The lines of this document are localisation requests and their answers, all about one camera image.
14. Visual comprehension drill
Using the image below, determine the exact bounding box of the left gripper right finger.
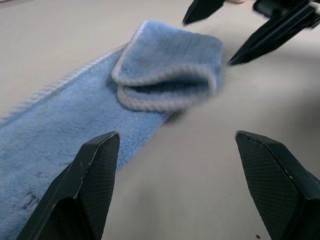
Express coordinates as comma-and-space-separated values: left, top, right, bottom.
234, 130, 320, 240

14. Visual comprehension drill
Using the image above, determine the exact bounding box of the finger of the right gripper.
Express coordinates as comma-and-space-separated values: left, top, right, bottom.
182, 0, 226, 26
227, 0, 320, 66

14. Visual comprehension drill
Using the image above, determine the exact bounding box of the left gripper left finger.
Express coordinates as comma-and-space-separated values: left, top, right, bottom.
16, 130, 121, 240

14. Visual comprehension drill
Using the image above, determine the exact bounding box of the light blue fluffy towel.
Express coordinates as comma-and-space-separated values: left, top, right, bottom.
0, 19, 226, 240

